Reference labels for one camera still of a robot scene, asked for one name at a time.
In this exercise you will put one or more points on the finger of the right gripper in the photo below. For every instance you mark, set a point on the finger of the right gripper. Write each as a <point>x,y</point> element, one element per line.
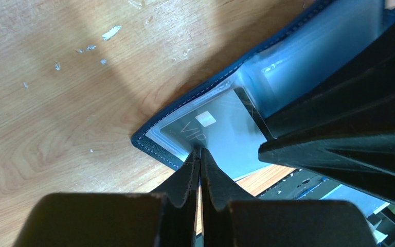
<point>359,97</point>
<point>366,163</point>

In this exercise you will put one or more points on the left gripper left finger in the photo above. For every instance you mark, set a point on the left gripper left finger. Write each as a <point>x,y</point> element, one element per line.
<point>163,217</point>

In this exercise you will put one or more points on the dark grey VIP card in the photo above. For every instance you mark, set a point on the dark grey VIP card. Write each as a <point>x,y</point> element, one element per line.
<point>229,126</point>

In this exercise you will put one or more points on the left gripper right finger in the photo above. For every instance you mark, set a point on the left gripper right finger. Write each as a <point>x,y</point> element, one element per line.
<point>233,217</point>

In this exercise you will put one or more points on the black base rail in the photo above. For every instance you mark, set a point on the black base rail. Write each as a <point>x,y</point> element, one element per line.
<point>300,185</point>

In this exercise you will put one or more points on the blue leather card holder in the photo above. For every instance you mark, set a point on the blue leather card holder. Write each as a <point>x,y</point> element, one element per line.
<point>287,65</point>

